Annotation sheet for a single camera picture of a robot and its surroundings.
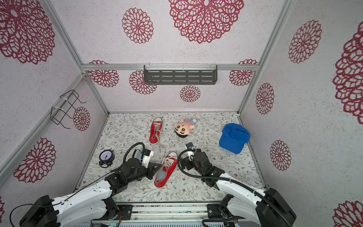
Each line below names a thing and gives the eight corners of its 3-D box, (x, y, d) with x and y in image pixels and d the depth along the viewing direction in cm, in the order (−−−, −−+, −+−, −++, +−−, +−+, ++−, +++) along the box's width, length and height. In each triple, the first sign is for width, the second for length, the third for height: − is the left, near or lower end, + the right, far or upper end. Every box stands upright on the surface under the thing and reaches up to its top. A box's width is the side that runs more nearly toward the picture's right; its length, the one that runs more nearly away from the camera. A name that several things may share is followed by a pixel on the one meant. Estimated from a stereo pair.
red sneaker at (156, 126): (149, 145, 102) (147, 141, 98) (153, 121, 118) (152, 115, 113) (160, 145, 102) (159, 141, 98) (163, 121, 118) (162, 115, 113)
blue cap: (212, 140, 105) (213, 136, 102) (229, 123, 116) (230, 119, 112) (235, 156, 97) (237, 153, 93) (251, 137, 107) (253, 133, 104)
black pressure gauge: (97, 168, 92) (94, 165, 89) (103, 152, 99) (101, 149, 96) (111, 168, 92) (108, 165, 89) (116, 152, 99) (114, 149, 96)
